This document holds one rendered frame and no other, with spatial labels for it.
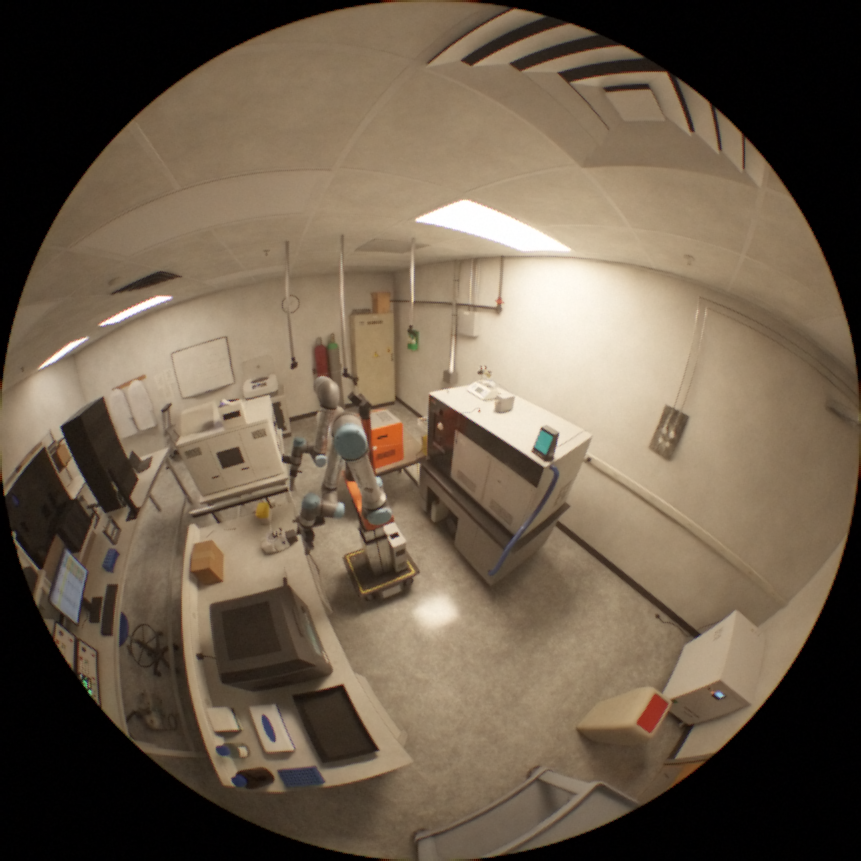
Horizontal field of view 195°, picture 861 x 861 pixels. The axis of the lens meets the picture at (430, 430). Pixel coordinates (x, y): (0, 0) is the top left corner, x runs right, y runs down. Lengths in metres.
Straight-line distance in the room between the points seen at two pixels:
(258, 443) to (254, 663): 1.58
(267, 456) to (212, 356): 3.23
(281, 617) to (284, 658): 0.18
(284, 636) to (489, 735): 1.67
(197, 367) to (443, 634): 5.26
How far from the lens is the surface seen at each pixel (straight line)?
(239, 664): 1.23
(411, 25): 0.66
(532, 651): 2.42
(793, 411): 2.46
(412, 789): 2.38
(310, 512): 1.15
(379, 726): 1.34
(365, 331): 4.81
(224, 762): 1.62
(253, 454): 2.21
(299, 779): 1.48
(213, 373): 5.18
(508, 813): 2.38
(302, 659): 1.12
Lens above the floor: 2.22
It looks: 30 degrees down
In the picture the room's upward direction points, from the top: 2 degrees clockwise
